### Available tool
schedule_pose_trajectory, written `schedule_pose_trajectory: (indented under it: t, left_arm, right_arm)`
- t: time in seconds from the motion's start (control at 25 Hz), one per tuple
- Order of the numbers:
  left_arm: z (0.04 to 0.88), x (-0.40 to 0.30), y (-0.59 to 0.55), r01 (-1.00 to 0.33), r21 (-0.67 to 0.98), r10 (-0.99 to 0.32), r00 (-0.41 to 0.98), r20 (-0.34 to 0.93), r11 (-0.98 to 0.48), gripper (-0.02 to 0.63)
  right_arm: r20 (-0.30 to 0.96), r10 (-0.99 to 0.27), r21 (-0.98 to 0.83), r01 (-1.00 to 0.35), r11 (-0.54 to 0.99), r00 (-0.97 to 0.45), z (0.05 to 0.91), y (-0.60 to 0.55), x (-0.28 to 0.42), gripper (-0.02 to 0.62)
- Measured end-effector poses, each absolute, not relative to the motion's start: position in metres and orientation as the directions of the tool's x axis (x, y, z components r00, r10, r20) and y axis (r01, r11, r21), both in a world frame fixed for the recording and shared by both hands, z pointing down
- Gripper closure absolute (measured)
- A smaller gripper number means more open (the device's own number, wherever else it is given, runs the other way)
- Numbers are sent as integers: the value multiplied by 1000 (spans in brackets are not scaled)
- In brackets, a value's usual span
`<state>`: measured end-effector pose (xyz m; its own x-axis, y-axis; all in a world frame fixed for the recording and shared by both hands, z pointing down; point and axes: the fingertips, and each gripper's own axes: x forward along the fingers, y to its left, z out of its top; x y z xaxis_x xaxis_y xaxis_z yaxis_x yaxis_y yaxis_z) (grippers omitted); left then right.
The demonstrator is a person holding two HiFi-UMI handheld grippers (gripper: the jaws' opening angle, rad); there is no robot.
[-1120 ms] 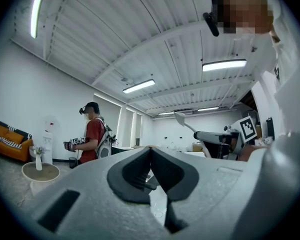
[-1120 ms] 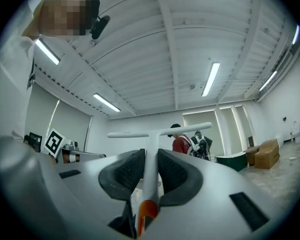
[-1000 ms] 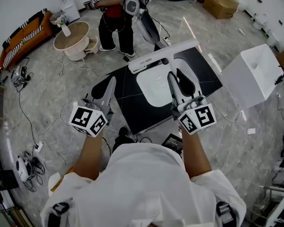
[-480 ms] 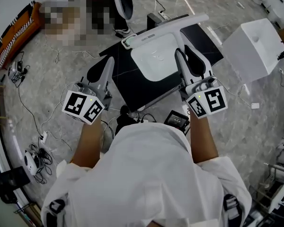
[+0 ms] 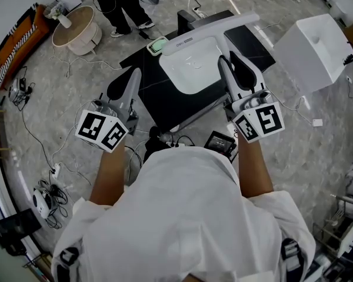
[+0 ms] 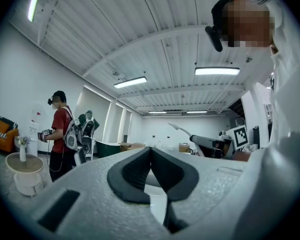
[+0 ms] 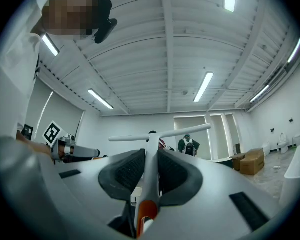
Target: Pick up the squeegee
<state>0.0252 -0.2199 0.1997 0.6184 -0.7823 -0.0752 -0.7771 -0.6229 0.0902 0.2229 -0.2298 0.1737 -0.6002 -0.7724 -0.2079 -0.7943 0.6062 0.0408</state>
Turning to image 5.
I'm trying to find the orange sofa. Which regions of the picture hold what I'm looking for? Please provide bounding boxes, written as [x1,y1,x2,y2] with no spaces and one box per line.
[0,3,51,90]

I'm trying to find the metal rack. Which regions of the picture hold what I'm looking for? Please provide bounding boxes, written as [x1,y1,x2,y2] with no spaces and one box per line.
[313,195,353,255]

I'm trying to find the bundle of black cables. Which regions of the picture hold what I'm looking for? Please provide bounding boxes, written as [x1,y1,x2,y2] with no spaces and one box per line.
[38,179,69,230]

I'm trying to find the round wooden coffee table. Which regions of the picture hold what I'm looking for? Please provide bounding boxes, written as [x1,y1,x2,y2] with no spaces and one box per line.
[52,5,103,56]

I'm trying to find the person's white shirt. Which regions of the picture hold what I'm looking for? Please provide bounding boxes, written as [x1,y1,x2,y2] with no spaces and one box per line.
[51,145,317,282]

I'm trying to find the silver device with cables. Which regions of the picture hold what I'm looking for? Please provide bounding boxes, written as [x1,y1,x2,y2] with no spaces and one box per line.
[7,78,36,105]

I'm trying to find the white round device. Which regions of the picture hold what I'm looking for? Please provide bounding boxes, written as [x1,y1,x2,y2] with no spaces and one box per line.
[32,187,54,219]

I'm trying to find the person's black trousers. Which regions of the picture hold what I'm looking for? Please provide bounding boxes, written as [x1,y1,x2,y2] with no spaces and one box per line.
[144,126,177,163]

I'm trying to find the white sink basin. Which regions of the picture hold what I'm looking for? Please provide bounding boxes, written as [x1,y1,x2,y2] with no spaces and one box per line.
[159,36,233,95]

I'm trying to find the striped throw blanket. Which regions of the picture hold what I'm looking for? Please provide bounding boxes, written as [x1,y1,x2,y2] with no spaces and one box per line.
[0,3,39,88]

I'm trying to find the white adapter cable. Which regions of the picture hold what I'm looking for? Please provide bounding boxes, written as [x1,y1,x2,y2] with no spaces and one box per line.
[275,94,314,126]

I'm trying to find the black vanity cabinet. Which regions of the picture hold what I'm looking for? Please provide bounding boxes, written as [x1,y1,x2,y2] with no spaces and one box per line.
[119,9,277,133]

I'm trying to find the white bag with dark logo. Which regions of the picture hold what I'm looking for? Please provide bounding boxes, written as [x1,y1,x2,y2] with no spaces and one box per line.
[337,213,353,258]

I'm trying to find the wooden shelf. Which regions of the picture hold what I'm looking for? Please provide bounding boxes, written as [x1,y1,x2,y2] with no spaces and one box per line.
[22,253,55,282]

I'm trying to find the black shoulder strap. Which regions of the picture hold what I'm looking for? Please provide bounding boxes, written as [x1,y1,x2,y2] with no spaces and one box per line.
[281,238,305,282]
[54,247,80,282]

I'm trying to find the white vase with flowers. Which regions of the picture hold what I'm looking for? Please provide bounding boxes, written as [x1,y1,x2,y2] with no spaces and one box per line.
[44,1,73,29]

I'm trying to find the black monitor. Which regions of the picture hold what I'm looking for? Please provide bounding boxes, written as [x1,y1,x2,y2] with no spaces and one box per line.
[0,209,42,257]

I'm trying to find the person's right forearm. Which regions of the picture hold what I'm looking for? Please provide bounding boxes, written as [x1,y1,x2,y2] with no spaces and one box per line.
[237,132,275,199]

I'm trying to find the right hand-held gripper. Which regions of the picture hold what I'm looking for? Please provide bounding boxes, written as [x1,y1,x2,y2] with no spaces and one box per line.
[217,51,286,145]

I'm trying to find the white square box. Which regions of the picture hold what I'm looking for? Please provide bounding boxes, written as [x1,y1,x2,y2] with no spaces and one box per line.
[272,13,353,93]

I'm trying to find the black screen device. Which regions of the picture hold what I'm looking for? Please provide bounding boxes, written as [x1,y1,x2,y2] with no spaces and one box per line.
[204,130,239,162]

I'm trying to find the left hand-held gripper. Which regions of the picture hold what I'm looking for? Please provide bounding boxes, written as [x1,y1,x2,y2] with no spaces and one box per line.
[74,67,142,154]

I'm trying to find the person's left forearm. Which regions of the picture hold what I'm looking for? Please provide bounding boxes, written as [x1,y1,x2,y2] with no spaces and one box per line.
[89,141,127,207]

